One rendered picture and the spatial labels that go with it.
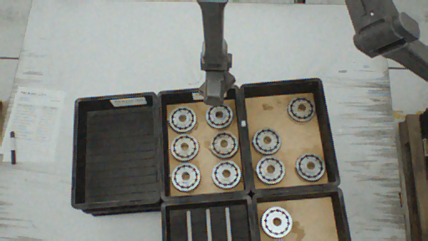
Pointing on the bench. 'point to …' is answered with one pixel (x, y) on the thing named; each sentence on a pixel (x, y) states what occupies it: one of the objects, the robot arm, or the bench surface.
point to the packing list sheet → (34, 125)
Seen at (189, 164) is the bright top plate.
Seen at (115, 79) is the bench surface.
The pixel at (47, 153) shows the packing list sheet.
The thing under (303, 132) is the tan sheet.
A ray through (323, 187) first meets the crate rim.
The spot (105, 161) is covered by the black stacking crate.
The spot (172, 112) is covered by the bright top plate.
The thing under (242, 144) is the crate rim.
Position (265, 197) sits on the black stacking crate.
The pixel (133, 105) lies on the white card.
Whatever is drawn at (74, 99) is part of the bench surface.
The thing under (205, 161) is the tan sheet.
